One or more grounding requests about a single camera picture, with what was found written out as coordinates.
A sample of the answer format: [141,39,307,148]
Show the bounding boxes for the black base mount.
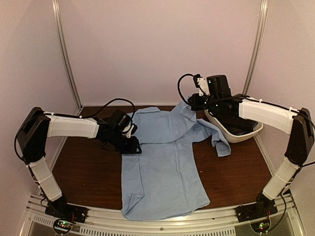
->
[45,203,88,223]
[235,203,278,222]

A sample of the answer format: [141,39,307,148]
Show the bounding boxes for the light blue long sleeve shirt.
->
[121,102,231,221]

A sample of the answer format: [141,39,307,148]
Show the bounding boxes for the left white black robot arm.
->
[14,107,142,218]

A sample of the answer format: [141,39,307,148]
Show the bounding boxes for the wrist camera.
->
[193,74,210,97]
[122,124,137,138]

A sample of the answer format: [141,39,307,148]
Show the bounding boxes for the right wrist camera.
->
[193,74,210,97]

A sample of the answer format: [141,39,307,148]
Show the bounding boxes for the white plastic basket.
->
[204,110,264,143]

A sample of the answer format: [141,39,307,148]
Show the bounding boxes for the left aluminium frame post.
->
[51,0,83,110]

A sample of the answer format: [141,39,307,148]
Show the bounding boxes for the right aluminium frame post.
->
[242,0,268,95]

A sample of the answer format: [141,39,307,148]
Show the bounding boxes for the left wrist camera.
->
[122,124,137,138]

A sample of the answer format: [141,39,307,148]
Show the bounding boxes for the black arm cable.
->
[177,73,200,106]
[81,98,135,123]

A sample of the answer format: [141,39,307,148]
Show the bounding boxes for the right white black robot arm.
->
[188,74,315,217]

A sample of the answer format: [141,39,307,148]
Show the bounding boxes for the aluminium frame post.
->
[242,0,268,95]
[51,0,83,110]

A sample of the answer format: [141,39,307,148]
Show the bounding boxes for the black folded shirt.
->
[212,115,258,135]

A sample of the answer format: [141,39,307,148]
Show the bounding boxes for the front aluminium rail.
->
[18,194,305,236]

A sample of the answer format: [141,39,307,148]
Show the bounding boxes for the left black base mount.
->
[45,203,88,223]

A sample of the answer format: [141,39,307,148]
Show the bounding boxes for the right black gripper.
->
[189,93,221,111]

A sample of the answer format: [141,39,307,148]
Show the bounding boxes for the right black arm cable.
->
[177,73,200,106]

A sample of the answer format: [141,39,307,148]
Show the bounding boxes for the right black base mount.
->
[235,203,278,222]

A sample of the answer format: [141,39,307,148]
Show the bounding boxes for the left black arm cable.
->
[81,98,135,123]

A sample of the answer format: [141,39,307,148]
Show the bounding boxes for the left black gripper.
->
[105,129,142,154]

